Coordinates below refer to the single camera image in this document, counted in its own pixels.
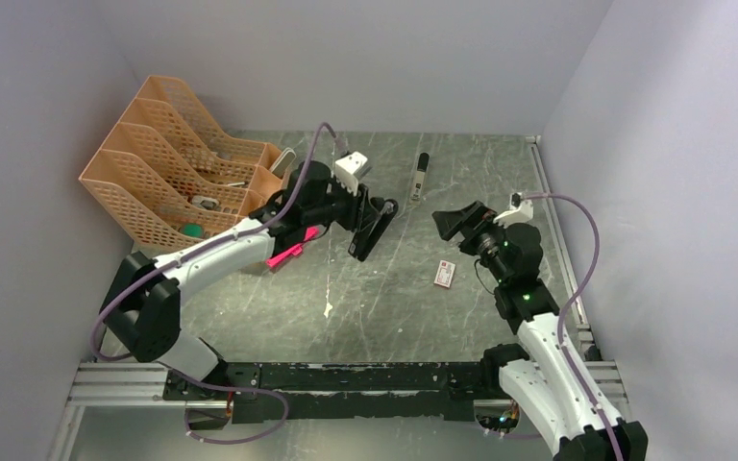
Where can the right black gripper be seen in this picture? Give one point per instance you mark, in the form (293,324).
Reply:
(468,218)

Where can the orange mesh file organizer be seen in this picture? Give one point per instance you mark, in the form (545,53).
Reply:
(165,148)

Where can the beige black stapler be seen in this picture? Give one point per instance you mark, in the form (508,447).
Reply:
(420,173)

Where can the silver tape dispenser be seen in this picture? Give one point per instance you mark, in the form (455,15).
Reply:
(205,202)

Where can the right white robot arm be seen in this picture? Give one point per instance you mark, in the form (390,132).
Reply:
(548,381)

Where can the grey white device in organizer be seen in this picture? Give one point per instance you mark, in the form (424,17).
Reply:
(283,163)

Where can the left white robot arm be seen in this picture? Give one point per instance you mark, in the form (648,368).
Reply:
(143,308)

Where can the red white staple box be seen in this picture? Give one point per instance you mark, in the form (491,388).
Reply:
(445,274)

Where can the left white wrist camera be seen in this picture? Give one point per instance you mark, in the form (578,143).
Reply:
(349,170)

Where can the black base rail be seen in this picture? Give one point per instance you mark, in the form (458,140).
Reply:
(453,391)

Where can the green round object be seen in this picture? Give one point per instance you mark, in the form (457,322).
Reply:
(192,230)

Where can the pink plastic staple remover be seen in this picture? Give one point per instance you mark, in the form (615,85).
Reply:
(277,261)

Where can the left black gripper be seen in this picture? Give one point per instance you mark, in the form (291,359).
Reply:
(360,191)

